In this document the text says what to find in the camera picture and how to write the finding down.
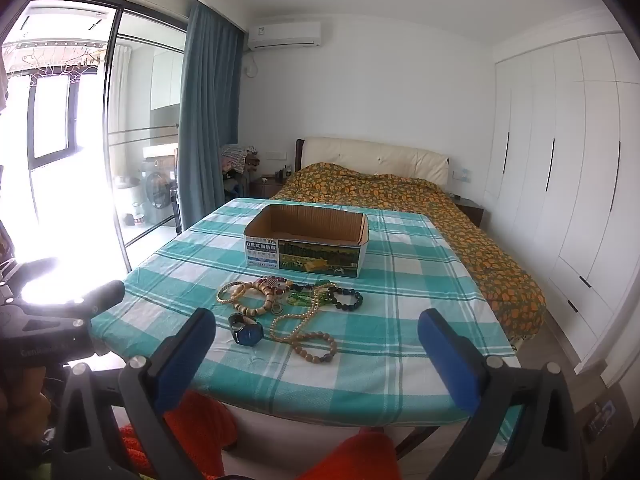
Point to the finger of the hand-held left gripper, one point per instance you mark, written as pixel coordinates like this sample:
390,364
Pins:
107,296

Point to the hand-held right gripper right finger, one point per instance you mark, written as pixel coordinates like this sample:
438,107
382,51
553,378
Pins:
450,360

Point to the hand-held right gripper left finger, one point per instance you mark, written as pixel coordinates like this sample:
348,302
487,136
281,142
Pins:
185,355

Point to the blue-faced wristwatch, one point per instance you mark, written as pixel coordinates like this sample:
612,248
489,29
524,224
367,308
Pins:
248,334

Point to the printed cardboard box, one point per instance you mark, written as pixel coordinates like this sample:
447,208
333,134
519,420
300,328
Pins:
310,255

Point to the green bead jewelry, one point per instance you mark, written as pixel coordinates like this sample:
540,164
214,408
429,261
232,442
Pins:
305,300

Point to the person's left hand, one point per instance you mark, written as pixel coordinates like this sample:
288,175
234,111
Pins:
20,392

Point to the teal plaid bed sheet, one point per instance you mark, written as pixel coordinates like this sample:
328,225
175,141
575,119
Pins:
400,310

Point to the metal basin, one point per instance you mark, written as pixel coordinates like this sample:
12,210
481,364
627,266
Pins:
126,182

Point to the washing machine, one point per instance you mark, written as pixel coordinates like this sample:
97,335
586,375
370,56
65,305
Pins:
157,185

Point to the orange floral quilt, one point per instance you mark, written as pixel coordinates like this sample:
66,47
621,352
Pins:
480,240

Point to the orange knitted garment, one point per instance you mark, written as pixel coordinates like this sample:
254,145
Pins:
350,460

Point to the wooden nightstand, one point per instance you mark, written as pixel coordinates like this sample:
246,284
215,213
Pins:
471,210
265,187

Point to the sliding glass door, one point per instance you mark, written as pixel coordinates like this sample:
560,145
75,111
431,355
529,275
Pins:
112,135

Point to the black-framed window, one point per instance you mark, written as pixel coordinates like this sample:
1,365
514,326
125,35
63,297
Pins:
75,120

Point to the pile of clothes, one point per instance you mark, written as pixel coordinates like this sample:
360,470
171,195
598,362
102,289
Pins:
237,160

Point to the blue curtain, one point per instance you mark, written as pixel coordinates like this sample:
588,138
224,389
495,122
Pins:
207,110

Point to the cream padded headboard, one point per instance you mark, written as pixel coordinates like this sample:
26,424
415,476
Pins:
375,157

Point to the white wardrobe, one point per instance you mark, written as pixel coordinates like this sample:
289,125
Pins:
575,160

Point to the white air conditioner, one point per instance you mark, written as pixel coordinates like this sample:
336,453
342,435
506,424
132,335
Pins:
285,35

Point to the wall switch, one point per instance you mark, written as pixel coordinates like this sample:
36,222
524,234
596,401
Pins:
461,175

